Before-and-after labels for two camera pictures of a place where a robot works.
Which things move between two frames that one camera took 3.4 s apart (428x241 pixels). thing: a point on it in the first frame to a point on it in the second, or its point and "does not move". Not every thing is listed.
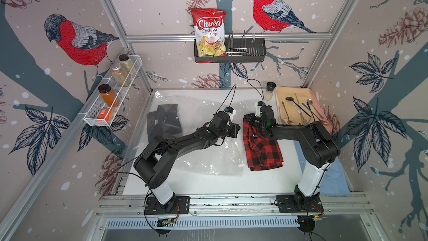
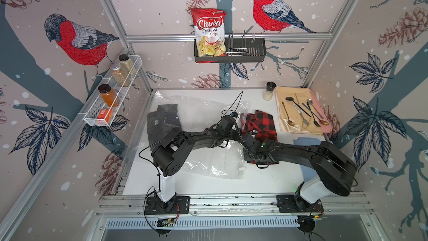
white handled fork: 298,110 does not move
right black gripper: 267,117 to 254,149
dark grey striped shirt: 163,123 does not move
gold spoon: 289,122 does not move
